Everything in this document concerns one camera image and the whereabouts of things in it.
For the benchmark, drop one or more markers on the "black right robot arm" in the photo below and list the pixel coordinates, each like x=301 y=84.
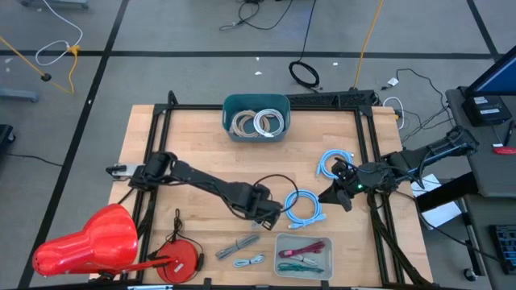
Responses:
x=443 y=147

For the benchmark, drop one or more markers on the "white paper sheet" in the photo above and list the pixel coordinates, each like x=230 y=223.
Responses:
x=439 y=213

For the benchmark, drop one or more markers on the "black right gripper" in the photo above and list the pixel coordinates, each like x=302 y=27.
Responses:
x=354 y=184

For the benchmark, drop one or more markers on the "black computer box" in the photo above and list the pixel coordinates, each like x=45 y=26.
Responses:
x=485 y=113

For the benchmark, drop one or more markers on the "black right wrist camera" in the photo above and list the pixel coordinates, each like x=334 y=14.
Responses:
x=342 y=169

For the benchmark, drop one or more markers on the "black perforated strip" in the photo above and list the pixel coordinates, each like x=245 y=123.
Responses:
x=330 y=99

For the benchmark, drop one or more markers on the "small red object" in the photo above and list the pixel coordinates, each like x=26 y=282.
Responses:
x=504 y=151

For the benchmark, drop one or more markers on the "teal plastic bin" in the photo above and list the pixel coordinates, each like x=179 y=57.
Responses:
x=242 y=102

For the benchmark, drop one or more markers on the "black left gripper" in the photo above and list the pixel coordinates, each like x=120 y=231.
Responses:
x=266 y=203

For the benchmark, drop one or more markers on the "dark grey desk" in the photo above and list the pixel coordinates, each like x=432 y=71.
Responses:
x=483 y=173

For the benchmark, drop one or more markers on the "black aluminium table frame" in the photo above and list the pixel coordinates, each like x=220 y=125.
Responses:
x=193 y=107

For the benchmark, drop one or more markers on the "computer monitor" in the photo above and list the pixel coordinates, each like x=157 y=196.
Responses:
x=500 y=76

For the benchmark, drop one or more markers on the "white plastic tray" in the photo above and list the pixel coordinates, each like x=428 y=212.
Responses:
x=306 y=237

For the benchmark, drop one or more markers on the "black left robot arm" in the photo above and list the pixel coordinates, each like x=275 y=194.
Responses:
x=201 y=181

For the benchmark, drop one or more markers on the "black keyboard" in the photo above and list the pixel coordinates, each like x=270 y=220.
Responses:
x=506 y=249

